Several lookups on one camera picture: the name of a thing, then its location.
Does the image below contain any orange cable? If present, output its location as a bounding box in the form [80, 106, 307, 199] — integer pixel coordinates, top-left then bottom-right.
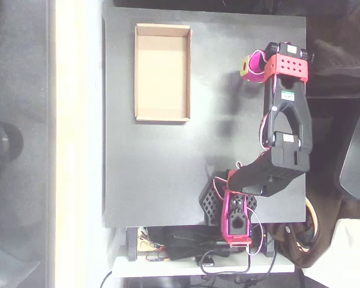
[290, 197, 321, 254]

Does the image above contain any grey office chair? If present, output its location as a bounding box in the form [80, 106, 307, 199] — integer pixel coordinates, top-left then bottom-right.
[332, 86, 360, 201]

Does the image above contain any black hanging cable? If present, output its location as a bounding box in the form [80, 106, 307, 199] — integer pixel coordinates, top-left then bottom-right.
[100, 271, 113, 288]

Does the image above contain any dark motor controller board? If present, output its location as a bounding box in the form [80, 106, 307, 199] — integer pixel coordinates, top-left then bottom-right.
[250, 223, 268, 256]

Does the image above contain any black lattice robot base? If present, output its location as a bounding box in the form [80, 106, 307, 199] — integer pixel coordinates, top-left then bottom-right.
[199, 179, 259, 226]

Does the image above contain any black looped cable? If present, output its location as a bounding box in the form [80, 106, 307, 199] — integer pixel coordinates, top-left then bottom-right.
[199, 248, 278, 275]

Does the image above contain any yellow camera mount block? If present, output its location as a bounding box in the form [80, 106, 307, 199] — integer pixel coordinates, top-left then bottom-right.
[239, 56, 251, 76]

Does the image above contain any cardboard box tray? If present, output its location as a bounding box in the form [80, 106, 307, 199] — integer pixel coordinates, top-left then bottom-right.
[134, 23, 193, 122]

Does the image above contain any small black usb adapter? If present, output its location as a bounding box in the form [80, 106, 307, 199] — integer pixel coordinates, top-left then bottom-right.
[194, 254, 215, 268]

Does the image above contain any white cloth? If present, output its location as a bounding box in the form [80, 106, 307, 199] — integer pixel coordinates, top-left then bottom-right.
[302, 218, 360, 288]

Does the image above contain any dark brown cloth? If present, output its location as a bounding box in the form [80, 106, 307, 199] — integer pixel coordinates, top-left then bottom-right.
[305, 0, 360, 88]

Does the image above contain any white shelf board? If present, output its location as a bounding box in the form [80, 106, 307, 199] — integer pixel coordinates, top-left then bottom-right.
[112, 254, 295, 278]

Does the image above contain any light wooden piece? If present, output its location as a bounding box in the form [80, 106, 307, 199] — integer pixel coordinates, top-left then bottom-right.
[137, 236, 155, 252]

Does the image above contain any brown jacket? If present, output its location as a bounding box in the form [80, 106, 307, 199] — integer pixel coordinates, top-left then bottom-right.
[269, 194, 344, 269]

